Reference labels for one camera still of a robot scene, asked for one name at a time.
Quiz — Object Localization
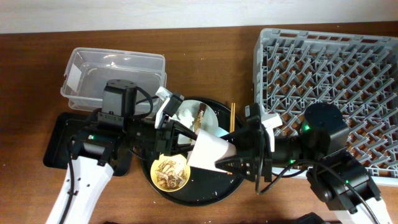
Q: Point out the round black tray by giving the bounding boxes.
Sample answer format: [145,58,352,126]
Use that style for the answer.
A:
[141,96,243,207]

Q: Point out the clear plastic waste bin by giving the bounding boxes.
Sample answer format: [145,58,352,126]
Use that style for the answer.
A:
[60,47,167,111]

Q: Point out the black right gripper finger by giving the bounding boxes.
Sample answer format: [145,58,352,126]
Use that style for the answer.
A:
[220,130,249,143]
[215,156,249,174]

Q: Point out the white tissue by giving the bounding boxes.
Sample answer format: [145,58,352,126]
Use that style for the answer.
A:
[172,109,196,131]

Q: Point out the wooden chopstick left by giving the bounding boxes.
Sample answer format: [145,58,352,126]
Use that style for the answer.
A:
[229,102,235,133]

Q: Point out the grey plastic dishwasher rack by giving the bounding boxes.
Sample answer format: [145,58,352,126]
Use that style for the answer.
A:
[252,28,397,187]

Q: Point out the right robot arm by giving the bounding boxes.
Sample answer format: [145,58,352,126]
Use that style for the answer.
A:
[215,103,392,223]

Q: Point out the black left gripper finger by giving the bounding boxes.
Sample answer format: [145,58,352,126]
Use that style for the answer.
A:
[171,144,194,154]
[173,120,197,140]

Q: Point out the food scraps peanuts and rice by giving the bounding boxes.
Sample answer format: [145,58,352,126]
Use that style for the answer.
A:
[155,159,187,190]

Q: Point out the yellow bowl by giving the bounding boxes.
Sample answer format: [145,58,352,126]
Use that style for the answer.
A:
[150,154,191,192]

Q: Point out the pink plastic cup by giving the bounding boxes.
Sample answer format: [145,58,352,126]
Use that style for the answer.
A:
[187,129,236,173]

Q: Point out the brown coffee sachet wrapper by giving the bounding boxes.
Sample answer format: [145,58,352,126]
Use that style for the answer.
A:
[193,103,206,132]

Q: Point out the white label on bin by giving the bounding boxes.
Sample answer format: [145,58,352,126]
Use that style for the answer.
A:
[67,64,81,91]

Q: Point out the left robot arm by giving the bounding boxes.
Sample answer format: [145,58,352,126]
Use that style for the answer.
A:
[47,79,197,223]

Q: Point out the white round plate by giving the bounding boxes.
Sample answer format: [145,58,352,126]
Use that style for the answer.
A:
[178,100,218,134]

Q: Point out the rectangular black tray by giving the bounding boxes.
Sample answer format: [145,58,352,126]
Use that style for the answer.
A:
[43,112,132,177]

